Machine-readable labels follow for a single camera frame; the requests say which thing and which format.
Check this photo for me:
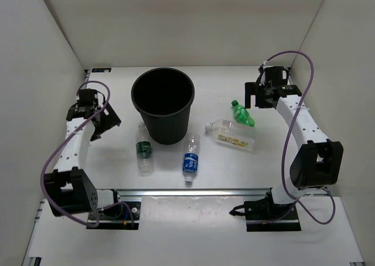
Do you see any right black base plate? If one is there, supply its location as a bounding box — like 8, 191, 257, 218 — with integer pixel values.
229, 198, 302, 232

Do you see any black plastic waste bin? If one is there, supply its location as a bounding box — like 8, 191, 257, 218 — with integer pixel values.
131, 67, 195, 145

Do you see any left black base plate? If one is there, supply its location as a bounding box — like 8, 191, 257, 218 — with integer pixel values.
94, 197, 141, 230

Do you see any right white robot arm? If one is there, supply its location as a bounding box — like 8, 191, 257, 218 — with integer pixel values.
245, 82, 343, 221

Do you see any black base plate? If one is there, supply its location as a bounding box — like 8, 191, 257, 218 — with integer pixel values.
229, 198, 302, 232
94, 197, 141, 230

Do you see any green soda bottle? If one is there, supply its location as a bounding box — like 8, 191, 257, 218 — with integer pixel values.
231, 100, 255, 127

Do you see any blue label water bottle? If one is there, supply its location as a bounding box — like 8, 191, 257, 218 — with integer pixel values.
182, 134, 200, 186

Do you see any green label water bottle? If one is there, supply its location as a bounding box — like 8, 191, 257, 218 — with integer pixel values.
135, 122, 154, 176

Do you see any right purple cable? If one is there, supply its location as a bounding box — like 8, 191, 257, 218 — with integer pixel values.
263, 50, 335, 225

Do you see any aluminium rail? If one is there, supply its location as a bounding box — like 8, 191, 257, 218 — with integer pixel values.
117, 189, 268, 197

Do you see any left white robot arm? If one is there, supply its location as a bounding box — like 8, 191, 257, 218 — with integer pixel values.
43, 89, 123, 219

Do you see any large clear juice bottle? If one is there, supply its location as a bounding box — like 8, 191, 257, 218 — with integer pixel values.
204, 119, 257, 152

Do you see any left blue table sticker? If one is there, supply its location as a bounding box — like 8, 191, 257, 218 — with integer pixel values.
91, 68, 111, 73

